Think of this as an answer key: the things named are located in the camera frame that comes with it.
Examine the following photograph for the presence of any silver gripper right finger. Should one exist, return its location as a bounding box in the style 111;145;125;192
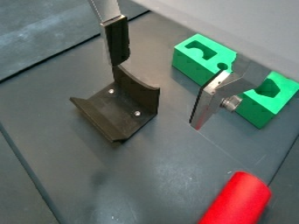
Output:
190;60;272;130

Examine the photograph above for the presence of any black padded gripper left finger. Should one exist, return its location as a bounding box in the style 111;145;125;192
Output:
89;0;130;67

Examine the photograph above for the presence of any red cylinder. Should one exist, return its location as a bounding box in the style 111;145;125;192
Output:
198;171;272;224

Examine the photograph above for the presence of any green shape sorter board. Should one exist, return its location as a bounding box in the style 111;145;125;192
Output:
173;34;299;129

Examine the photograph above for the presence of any black curved cradle stand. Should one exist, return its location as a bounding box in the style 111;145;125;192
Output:
70;66;161;142

